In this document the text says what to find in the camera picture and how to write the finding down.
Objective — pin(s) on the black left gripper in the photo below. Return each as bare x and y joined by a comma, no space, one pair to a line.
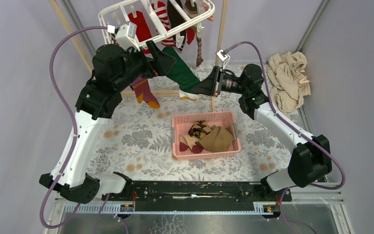
158,65

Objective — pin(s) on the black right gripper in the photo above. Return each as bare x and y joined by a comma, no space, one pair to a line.
209,87

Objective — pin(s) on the green sock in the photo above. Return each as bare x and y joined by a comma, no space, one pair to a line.
183,76

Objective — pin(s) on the purple orange striped sock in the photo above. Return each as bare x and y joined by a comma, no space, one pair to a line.
143,93

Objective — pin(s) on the brown argyle sock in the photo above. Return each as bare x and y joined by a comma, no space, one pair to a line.
199,129

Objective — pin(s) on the tan plain sock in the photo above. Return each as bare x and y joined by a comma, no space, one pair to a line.
218,140

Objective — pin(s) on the beige purple striped sock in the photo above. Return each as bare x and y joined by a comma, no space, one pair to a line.
189,142

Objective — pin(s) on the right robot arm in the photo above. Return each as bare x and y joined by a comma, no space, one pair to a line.
309,154

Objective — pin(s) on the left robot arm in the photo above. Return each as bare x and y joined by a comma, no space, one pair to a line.
114,69

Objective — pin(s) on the white plastic sock hanger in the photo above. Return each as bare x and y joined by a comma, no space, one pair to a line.
206,8

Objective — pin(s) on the wooden hanger stand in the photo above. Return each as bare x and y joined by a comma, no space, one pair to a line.
70,20

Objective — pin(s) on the red hanging sock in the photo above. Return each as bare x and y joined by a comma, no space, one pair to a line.
142,30

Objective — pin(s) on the red bear sock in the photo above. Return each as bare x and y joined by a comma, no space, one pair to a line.
190,33

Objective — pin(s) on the red white striped sock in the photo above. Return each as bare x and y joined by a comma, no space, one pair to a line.
161,10

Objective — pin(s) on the pink plastic basket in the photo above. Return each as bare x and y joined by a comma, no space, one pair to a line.
182,123

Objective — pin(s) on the brown striped sock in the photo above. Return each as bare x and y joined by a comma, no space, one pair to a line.
192,11

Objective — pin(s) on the beige crumpled cloth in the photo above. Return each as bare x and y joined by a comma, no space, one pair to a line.
289,79

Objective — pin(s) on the floral table mat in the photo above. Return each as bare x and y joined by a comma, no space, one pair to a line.
138,143

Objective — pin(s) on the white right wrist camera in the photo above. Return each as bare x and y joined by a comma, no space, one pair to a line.
223,57

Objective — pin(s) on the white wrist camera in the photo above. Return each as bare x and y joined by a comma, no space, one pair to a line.
223,57
124,36

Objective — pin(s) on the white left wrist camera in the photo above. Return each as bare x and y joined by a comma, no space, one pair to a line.
124,36

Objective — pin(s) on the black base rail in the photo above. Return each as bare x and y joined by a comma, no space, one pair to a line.
201,196

